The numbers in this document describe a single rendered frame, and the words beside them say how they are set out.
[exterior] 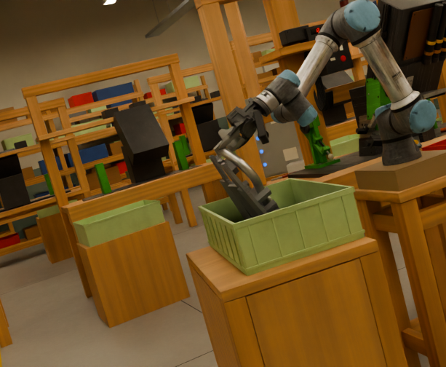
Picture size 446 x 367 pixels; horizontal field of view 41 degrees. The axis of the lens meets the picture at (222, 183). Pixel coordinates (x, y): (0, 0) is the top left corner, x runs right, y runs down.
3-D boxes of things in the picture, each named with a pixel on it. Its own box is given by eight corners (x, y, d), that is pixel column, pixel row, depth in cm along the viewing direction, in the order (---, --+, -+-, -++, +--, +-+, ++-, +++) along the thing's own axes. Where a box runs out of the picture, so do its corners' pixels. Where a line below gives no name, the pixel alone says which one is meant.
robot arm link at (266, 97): (281, 109, 203) (275, 95, 196) (272, 118, 202) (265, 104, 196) (266, 99, 207) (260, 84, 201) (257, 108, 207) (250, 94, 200)
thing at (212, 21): (464, 118, 364) (428, -40, 353) (252, 188, 311) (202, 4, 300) (453, 119, 372) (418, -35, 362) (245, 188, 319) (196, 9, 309)
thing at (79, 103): (177, 210, 971) (138, 76, 946) (-14, 273, 861) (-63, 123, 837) (166, 209, 1021) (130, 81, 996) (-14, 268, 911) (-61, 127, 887)
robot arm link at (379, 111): (399, 132, 242) (391, 100, 240) (420, 130, 229) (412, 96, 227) (375, 141, 238) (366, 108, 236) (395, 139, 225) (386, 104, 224)
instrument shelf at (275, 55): (417, 22, 336) (415, 15, 335) (281, 55, 304) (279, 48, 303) (389, 33, 359) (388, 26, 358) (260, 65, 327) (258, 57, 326)
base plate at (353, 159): (503, 119, 314) (502, 115, 314) (331, 178, 275) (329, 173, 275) (445, 125, 353) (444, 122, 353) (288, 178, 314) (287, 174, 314)
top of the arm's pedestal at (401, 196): (469, 178, 226) (467, 168, 226) (400, 203, 217) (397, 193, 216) (416, 178, 256) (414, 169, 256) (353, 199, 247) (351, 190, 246)
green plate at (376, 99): (393, 117, 299) (392, 76, 298) (380, 117, 295) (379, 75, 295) (380, 120, 309) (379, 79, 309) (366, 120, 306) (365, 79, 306)
